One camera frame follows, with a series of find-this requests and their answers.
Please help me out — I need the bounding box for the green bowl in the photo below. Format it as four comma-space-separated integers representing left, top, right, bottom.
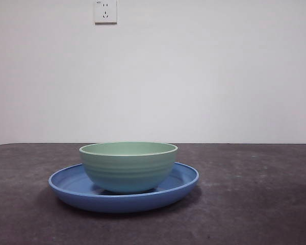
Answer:
79, 141, 179, 193

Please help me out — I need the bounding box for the blue plate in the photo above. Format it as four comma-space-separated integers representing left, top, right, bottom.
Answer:
48, 162, 200, 214

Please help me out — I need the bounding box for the white wall socket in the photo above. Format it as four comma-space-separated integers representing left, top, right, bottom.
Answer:
94, 0, 118, 26

